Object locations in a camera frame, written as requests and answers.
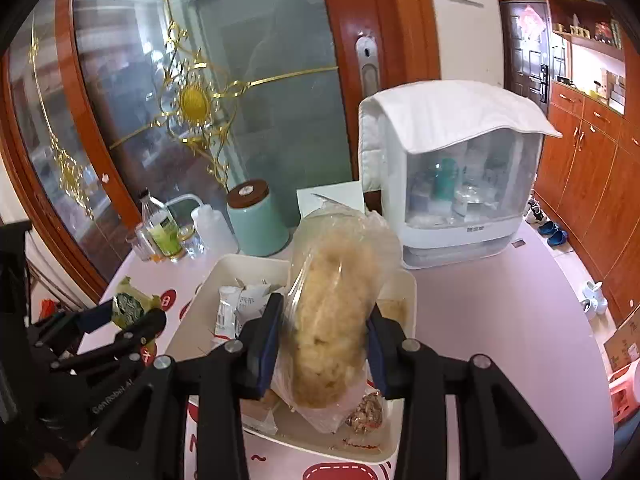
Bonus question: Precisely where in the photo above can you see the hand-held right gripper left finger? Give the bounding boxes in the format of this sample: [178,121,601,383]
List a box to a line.
[87,292,286,480]

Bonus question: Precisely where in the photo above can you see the wooden glass sliding door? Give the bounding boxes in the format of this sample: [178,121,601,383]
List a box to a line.
[55,0,441,241]
[0,0,141,301]

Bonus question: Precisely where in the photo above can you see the wooden wall shelf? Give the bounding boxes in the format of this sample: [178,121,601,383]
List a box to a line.
[537,0,626,111]

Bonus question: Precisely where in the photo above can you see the pink stool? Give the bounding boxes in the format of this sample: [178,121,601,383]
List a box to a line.
[607,360,640,416]

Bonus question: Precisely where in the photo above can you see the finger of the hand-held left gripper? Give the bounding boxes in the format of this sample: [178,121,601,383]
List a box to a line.
[50,307,167,376]
[30,306,118,346]

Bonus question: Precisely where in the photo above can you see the white sterilizer cabinet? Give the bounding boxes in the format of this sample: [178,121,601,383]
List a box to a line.
[358,80,546,270]

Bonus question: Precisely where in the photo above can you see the dark front door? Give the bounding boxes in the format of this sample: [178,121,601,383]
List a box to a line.
[500,0,551,111]

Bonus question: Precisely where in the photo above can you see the metal door handle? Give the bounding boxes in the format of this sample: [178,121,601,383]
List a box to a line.
[356,32,382,96]

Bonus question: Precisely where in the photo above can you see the white plastic bin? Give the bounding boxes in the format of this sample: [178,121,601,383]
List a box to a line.
[164,254,417,463]

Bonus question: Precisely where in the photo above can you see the teal canister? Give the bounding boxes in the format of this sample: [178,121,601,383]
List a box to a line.
[226,179,291,257]

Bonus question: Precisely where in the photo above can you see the green snack packet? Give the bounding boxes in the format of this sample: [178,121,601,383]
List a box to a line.
[111,276,163,331]

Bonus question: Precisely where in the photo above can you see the glass cup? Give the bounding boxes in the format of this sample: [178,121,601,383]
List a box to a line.
[127,232,151,262]

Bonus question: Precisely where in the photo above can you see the white printed snack packet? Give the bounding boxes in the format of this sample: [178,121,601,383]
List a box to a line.
[212,282,286,346]

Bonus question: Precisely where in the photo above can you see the green label bottle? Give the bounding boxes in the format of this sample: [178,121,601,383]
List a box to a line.
[137,187,182,261]

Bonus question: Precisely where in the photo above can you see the wooden cabinet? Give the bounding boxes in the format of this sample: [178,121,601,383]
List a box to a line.
[532,85,640,331]

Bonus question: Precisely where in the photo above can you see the small mixed nut packet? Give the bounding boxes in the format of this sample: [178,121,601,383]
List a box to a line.
[345,392,385,433]

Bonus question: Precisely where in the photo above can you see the green tissue box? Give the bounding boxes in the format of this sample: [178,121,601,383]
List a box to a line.
[296,181,366,233]

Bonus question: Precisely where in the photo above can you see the small glass jar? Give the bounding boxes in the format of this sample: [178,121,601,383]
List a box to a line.
[177,225,205,259]

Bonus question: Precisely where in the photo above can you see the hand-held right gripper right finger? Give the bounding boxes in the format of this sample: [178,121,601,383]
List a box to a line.
[365,305,568,480]

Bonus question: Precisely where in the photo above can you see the clear bag pale puffs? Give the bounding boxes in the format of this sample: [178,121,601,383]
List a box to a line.
[272,205,403,436]

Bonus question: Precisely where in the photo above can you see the cardboard box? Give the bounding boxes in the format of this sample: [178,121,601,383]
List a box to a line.
[602,305,640,376]

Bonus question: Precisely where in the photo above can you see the white squeeze bottle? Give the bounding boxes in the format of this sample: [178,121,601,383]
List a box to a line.
[165,192,240,256]

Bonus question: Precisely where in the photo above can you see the beige wafer packet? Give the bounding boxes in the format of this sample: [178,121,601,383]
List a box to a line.
[242,390,278,436]

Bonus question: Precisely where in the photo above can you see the white cloth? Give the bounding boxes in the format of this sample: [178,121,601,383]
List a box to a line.
[372,80,563,153]

